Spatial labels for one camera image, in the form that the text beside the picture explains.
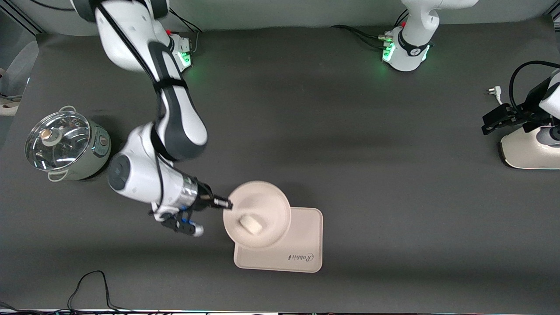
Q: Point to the black metal frame rail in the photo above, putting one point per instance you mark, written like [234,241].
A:
[22,19]

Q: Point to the cream rectangular rabbit tray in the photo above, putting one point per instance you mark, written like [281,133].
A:
[302,245]

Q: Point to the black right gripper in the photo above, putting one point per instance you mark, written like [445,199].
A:
[203,197]

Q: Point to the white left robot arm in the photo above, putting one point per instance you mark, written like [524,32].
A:
[413,43]

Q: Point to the white steamed bun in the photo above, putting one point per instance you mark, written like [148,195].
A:
[251,225]

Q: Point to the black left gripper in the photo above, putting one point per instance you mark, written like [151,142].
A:
[523,114]

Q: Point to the pale green electric pot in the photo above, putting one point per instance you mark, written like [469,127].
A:
[94,153]

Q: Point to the white toaster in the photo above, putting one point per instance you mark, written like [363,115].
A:
[525,153]

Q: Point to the glass pot lid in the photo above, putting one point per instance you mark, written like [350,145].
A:
[57,140]

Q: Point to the round cream plate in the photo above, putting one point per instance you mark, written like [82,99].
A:
[258,201]

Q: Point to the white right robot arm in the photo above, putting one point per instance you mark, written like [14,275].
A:
[179,122]

